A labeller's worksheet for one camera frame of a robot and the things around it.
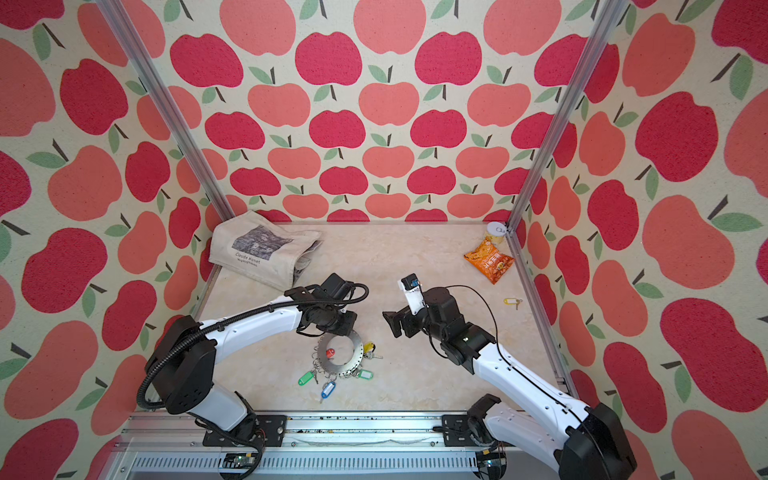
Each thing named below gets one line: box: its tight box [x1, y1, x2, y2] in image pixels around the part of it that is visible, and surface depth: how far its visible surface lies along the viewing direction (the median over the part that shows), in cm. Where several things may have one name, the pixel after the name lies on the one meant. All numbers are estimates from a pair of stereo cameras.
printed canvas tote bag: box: [208, 211, 323, 291], surface depth 106 cm
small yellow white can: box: [486, 221, 507, 244], surface depth 114 cm
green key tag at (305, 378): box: [298, 371, 315, 386], surface depth 85 cm
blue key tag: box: [321, 381, 337, 399], surface depth 82 cm
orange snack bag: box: [463, 237, 515, 285], surface depth 106 cm
